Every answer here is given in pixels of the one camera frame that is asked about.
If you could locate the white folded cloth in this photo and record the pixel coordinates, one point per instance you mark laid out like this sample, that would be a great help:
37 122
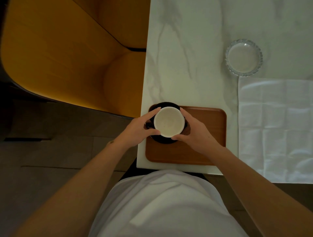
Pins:
276 129

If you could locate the brown wooden tray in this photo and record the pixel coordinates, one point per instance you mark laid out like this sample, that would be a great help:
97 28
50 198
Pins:
207 122

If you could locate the person's left hand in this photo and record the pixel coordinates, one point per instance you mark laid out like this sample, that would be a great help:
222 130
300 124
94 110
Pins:
133 133

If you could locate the yellow chair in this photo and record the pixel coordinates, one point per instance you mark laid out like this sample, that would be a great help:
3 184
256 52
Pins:
73 53

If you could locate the person's right hand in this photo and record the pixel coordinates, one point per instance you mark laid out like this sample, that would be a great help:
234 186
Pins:
199 138

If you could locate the person's white shirt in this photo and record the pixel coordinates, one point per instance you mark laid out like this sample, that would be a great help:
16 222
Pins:
163 205

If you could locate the clear glass scalloped dish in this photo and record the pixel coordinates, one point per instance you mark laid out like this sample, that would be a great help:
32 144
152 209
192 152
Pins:
243 58

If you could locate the black saucer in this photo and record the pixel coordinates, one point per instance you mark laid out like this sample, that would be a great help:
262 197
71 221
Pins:
163 139

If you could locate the person's left forearm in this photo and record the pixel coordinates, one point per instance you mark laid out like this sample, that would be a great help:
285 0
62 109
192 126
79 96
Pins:
71 188

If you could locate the person's left thumb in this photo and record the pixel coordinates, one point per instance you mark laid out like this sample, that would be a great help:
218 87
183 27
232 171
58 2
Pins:
152 132

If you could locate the person's right forearm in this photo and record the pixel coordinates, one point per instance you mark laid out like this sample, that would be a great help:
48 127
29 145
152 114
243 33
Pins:
259 193

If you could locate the person's right thumb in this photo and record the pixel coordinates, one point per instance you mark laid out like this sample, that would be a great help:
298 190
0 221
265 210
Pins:
179 137

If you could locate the black cup with white inside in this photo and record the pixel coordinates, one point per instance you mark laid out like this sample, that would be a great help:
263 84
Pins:
169 122

